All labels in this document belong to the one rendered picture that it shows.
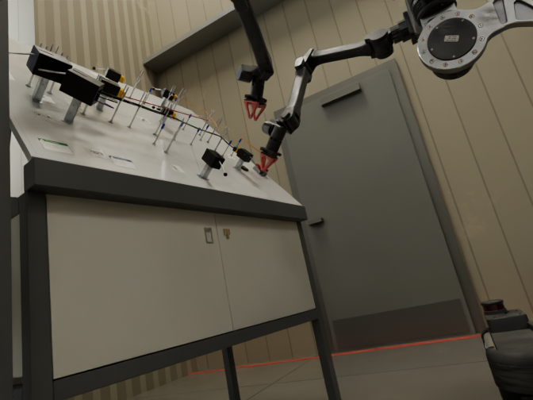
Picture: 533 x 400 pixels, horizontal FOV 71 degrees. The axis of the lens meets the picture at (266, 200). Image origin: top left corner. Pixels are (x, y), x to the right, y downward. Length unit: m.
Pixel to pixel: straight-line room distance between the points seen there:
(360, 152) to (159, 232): 2.30
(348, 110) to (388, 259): 1.28
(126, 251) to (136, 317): 0.17
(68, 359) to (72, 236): 0.27
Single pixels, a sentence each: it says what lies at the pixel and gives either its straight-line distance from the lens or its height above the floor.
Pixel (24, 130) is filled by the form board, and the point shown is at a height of 0.97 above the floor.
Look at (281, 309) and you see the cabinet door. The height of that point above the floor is 0.43.
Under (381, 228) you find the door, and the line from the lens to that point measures 3.02.
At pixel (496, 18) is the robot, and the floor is 1.13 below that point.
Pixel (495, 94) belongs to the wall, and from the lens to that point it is 3.26.
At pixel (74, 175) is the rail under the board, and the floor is 0.84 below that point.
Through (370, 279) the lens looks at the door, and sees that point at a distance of 3.03.
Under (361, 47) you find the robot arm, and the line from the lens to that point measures 1.82.
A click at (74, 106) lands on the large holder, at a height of 1.11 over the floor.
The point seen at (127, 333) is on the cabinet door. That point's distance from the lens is 1.01.
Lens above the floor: 0.46
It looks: 15 degrees up
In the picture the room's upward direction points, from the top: 12 degrees counter-clockwise
